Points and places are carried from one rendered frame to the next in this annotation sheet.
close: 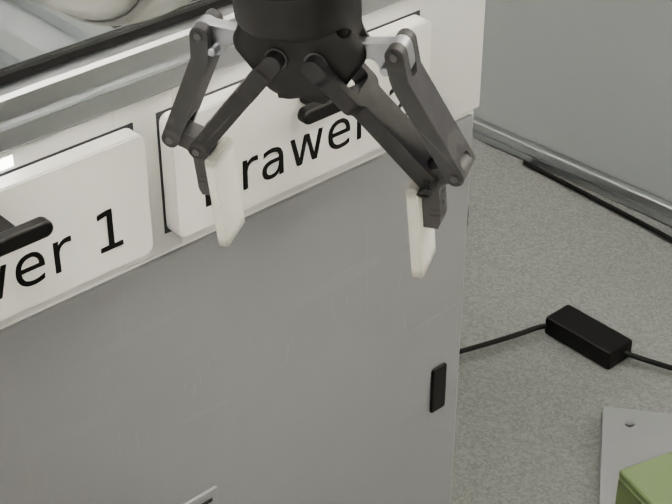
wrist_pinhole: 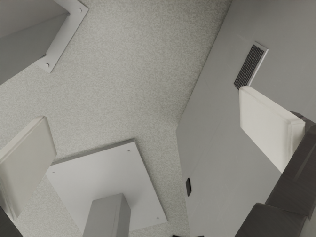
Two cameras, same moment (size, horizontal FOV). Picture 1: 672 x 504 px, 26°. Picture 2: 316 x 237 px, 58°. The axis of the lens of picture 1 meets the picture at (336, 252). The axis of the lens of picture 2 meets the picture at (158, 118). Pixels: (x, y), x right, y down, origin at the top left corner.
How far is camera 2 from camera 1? 0.81 m
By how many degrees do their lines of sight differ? 35
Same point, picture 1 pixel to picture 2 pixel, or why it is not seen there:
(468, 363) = not seen: hidden behind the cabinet
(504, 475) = not seen: hidden behind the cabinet
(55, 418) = not seen: outside the picture
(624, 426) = (159, 217)
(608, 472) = (156, 200)
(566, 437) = (174, 208)
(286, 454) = (224, 129)
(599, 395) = (171, 225)
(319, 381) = (222, 159)
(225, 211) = (253, 104)
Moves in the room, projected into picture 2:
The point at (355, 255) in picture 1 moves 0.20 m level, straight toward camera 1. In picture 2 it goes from (226, 215) to (183, 136)
